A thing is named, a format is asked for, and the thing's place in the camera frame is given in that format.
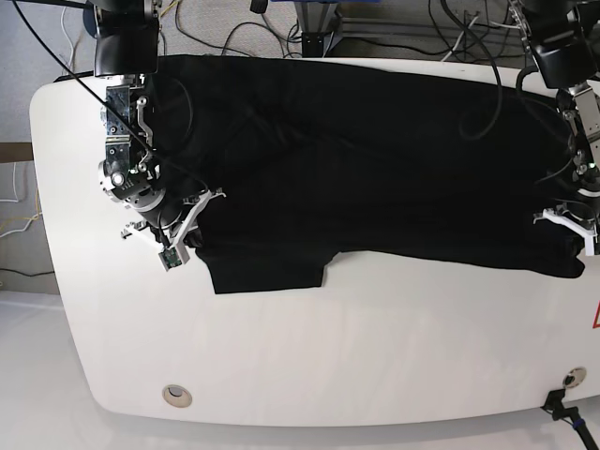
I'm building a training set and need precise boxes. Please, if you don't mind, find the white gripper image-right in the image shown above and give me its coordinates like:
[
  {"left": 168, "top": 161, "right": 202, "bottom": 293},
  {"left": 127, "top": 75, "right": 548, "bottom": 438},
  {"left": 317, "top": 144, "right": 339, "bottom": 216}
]
[{"left": 533, "top": 208, "right": 597, "bottom": 238}]

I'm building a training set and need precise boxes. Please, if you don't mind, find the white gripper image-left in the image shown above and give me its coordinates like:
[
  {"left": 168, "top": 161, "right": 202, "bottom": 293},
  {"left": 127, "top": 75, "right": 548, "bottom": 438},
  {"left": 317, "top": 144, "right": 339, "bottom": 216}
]
[{"left": 120, "top": 187, "right": 226, "bottom": 248}]

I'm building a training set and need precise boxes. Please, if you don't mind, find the black T-shirt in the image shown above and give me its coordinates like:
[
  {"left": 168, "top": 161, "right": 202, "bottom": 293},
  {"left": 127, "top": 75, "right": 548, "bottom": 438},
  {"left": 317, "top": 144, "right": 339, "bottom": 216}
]
[{"left": 147, "top": 55, "right": 584, "bottom": 294}]

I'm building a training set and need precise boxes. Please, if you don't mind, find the black robot arm image-left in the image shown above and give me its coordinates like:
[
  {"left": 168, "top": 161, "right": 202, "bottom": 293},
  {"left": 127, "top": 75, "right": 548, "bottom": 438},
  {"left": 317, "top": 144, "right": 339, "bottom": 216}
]
[{"left": 86, "top": 1, "right": 215, "bottom": 251}]

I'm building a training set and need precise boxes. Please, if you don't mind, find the red warning triangle sticker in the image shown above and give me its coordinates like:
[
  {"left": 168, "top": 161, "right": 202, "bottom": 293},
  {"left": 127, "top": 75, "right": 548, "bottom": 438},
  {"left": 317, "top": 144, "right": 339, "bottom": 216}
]
[{"left": 592, "top": 302, "right": 600, "bottom": 329}]

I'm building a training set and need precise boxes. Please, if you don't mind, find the silver table grommet right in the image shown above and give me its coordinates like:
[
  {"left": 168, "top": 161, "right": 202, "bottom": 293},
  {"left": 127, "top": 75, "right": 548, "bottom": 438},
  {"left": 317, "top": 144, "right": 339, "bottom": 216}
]
[{"left": 562, "top": 367, "right": 587, "bottom": 389}]

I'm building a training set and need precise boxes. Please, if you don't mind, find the silver table grommet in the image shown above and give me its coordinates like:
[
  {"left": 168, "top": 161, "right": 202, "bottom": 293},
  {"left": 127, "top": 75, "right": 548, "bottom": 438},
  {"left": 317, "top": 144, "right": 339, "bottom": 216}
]
[
  {"left": 562, "top": 367, "right": 587, "bottom": 389},
  {"left": 162, "top": 384, "right": 192, "bottom": 409}
]

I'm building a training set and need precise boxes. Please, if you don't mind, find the silver table grommet left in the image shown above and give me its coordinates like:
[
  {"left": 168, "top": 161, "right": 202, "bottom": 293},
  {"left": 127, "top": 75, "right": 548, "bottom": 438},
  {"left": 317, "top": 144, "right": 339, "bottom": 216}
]
[{"left": 162, "top": 384, "right": 192, "bottom": 409}]

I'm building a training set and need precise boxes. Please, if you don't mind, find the black round stand base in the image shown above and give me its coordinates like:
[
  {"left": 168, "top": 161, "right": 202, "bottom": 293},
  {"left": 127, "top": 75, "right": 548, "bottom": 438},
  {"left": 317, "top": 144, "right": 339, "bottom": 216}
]
[{"left": 82, "top": 6, "right": 98, "bottom": 38}]

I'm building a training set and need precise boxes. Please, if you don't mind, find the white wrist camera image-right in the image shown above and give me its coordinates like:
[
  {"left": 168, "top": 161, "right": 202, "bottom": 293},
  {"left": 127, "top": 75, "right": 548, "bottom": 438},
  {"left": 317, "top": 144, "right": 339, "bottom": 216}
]
[{"left": 582, "top": 231, "right": 600, "bottom": 257}]

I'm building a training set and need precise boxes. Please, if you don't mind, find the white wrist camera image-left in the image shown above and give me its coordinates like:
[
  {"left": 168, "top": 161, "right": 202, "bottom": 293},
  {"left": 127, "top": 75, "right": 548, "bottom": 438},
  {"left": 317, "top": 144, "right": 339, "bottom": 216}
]
[{"left": 158, "top": 247, "right": 189, "bottom": 271}]

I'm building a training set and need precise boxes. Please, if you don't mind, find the black clamp with cable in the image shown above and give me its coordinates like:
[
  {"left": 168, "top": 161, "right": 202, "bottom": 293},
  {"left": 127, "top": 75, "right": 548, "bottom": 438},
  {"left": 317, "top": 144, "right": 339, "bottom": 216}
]
[{"left": 541, "top": 389, "right": 599, "bottom": 450}]

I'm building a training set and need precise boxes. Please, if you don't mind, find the white floor cable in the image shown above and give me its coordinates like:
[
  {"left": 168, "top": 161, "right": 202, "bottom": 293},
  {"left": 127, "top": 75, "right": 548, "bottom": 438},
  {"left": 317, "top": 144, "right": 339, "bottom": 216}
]
[{"left": 0, "top": 161, "right": 44, "bottom": 238}]

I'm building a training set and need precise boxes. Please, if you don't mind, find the black table leg bracket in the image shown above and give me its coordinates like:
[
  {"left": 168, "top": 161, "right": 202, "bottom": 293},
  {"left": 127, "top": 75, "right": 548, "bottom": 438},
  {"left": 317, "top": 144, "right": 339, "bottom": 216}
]
[{"left": 301, "top": 31, "right": 335, "bottom": 58}]

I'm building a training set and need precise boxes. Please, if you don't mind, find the yellow cable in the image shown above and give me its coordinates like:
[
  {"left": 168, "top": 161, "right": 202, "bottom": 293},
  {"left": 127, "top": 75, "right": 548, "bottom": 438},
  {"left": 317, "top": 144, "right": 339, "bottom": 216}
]
[{"left": 158, "top": 0, "right": 182, "bottom": 53}]

